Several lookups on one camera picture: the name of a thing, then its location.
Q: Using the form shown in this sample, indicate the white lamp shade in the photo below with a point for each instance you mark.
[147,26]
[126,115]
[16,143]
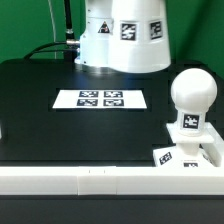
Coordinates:
[139,41]

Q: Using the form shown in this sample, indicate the white lamp bulb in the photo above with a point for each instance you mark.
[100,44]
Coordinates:
[193,92]

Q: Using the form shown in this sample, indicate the white lamp base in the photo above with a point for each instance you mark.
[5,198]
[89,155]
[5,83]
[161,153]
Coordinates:
[186,152]

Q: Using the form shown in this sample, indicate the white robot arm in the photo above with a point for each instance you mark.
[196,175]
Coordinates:
[109,35]

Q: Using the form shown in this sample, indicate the white marker sheet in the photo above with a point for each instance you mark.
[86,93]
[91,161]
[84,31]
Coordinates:
[100,99]

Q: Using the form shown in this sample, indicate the white front border wall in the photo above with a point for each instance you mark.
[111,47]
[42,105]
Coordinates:
[110,181]

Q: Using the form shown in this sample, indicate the white border wall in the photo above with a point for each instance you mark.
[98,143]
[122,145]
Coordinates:
[215,149]
[110,181]

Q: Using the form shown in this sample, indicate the white right border wall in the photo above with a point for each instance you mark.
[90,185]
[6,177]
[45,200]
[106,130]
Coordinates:
[215,149]

